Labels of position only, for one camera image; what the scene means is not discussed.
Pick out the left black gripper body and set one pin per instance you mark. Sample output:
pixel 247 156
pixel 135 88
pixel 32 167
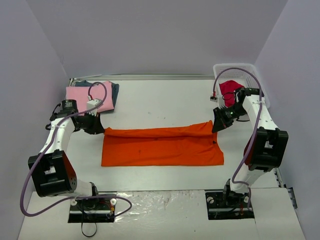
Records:
pixel 93 124

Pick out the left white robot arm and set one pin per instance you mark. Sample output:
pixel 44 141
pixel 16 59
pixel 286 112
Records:
pixel 52 172

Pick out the pink folded t shirt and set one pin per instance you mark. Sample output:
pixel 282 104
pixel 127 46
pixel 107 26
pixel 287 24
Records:
pixel 80 94

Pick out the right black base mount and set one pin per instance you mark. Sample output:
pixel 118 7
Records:
pixel 234 208

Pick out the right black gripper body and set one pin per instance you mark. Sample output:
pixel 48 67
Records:
pixel 223 118

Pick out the orange t shirt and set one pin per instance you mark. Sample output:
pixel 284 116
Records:
pixel 194 145

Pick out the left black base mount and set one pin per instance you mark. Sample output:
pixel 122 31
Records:
pixel 93 210

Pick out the red t shirt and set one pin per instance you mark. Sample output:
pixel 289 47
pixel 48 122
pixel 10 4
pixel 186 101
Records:
pixel 228 89

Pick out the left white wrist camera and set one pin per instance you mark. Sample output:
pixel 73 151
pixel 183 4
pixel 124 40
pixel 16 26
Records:
pixel 92 106

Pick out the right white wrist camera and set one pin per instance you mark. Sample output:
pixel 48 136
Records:
pixel 215 98

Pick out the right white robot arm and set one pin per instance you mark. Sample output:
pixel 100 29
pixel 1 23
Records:
pixel 265 148

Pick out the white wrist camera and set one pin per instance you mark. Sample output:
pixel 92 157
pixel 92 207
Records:
pixel 215 98
pixel 92 106

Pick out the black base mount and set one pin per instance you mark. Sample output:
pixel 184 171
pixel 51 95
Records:
pixel 234 208
pixel 93 210

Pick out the white plastic basket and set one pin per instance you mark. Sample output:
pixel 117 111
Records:
pixel 242 78

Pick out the dark blue folded t shirt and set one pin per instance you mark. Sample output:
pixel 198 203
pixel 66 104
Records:
pixel 115 90

